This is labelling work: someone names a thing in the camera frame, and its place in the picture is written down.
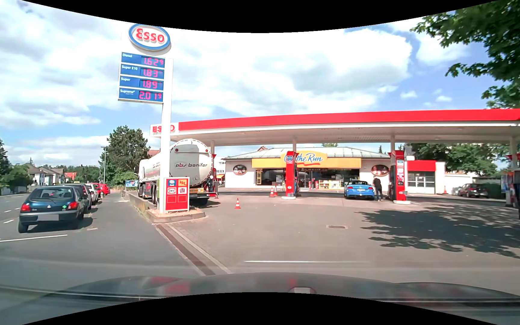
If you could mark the orange traffic cone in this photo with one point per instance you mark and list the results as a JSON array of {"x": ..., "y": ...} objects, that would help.
[
  {"x": 272, "y": 192},
  {"x": 237, "y": 204}
]

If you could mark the petrol station shop building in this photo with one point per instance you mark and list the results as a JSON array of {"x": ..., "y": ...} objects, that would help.
[{"x": 323, "y": 169}]

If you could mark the silver tanker lorry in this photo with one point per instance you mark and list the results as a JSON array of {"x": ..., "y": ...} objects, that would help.
[{"x": 187, "y": 167}]

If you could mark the paved petrol station forecourt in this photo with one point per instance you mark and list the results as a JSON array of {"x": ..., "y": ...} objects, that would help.
[{"x": 314, "y": 230}]

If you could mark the small red sign board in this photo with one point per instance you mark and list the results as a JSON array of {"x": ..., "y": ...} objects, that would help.
[{"x": 177, "y": 194}]

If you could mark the tall petrol price sign pylon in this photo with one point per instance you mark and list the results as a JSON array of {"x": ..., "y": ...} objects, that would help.
[{"x": 166, "y": 113}]

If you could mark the red and white station canopy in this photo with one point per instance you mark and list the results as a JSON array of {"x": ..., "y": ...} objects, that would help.
[{"x": 359, "y": 124}]

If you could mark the kerbed raised island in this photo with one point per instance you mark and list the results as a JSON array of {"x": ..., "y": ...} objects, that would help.
[{"x": 160, "y": 212}]

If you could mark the person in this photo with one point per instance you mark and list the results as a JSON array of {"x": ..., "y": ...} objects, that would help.
[{"x": 378, "y": 187}]

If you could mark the car's own bonnet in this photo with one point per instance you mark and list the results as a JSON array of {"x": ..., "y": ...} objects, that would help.
[{"x": 260, "y": 284}]

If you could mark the large dark green tree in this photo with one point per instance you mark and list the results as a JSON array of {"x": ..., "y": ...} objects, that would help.
[{"x": 124, "y": 151}]

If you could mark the grey asphalt road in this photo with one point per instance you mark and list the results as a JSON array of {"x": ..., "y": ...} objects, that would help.
[{"x": 120, "y": 252}]

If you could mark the row of parked cars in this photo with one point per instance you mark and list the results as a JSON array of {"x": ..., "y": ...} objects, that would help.
[{"x": 92, "y": 189}]

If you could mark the trees behind station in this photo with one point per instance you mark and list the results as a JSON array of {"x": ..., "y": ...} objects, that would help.
[{"x": 463, "y": 155}]

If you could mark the dark blue small car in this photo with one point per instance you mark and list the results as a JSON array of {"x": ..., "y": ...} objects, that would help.
[{"x": 52, "y": 205}]

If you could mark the row of houses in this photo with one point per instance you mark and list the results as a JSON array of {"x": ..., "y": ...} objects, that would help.
[{"x": 48, "y": 174}]

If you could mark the dark parked car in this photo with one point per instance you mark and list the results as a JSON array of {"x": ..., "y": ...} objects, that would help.
[{"x": 472, "y": 190}]

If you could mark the large leafy tree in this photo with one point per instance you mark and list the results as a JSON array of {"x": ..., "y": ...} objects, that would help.
[{"x": 503, "y": 49}]

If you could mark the lamp post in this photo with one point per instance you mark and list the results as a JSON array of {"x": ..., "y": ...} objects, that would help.
[{"x": 104, "y": 164}]

